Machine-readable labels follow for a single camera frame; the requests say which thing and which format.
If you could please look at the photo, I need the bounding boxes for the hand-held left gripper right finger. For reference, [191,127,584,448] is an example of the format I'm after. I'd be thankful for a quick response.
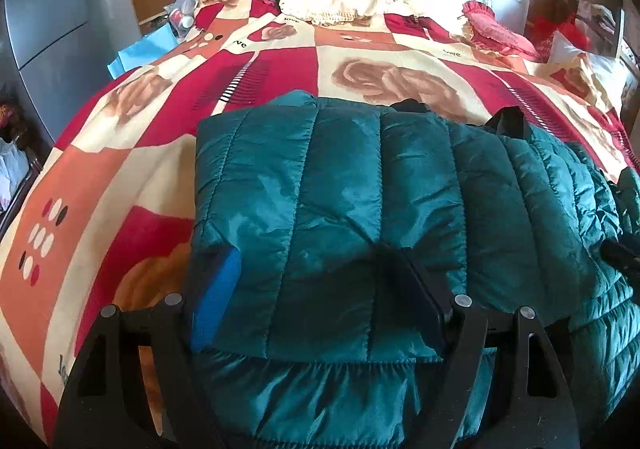
[375,244,583,449]

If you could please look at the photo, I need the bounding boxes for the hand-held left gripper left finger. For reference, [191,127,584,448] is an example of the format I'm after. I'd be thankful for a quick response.
[52,246,243,449]

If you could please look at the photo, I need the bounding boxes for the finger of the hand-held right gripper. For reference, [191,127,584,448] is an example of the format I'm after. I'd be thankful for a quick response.
[600,239,640,276]

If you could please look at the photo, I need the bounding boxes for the green puffer jacket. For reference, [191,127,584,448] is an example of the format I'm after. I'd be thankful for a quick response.
[190,90,640,449]

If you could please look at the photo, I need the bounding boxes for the red and cream printed blanket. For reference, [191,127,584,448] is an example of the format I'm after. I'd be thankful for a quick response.
[0,0,640,449]

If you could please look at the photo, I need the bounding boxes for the white pillow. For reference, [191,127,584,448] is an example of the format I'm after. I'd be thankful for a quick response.
[547,31,628,112]

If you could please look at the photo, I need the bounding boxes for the wooden chair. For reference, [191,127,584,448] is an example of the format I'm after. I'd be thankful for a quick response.
[570,0,640,80]

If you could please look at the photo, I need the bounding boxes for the white plastic bag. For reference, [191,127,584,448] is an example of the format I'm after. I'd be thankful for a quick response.
[0,136,31,210]

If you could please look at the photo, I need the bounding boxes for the red fabric decoration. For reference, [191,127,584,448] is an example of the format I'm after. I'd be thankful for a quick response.
[525,0,591,54]

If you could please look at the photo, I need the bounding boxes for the light blue bag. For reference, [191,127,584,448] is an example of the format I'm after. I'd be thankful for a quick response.
[107,24,178,80]

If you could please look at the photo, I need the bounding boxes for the red frilled pillow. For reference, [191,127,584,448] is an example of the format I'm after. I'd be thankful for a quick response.
[461,0,543,62]

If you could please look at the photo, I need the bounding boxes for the cluster of plastic bottles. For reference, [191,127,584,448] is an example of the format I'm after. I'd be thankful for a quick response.
[167,0,211,37]

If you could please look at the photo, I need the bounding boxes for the grey refrigerator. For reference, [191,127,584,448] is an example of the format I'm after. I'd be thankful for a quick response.
[0,0,113,144]

